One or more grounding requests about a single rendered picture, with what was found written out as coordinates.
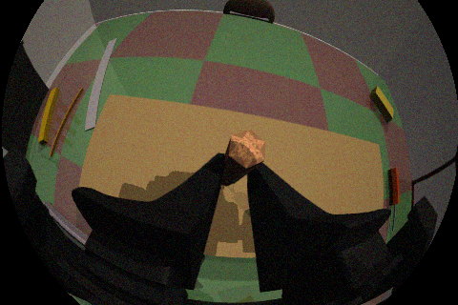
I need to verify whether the grey flat bar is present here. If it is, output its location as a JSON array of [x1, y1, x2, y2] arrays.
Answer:
[[84, 38, 117, 131]]

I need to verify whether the tan wooden floor panel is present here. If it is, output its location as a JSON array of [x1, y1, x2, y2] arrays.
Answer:
[[79, 94, 385, 258]]

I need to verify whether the yellow rectangular bar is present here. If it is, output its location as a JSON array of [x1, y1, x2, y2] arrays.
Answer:
[[38, 88, 60, 145]]

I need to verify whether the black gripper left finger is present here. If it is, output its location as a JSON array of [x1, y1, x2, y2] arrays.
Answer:
[[72, 152, 225, 290]]

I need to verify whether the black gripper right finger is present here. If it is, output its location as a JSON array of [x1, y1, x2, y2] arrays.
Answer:
[[247, 163, 392, 293]]

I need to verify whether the yellow box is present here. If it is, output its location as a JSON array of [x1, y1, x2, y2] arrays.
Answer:
[[370, 87, 393, 123]]

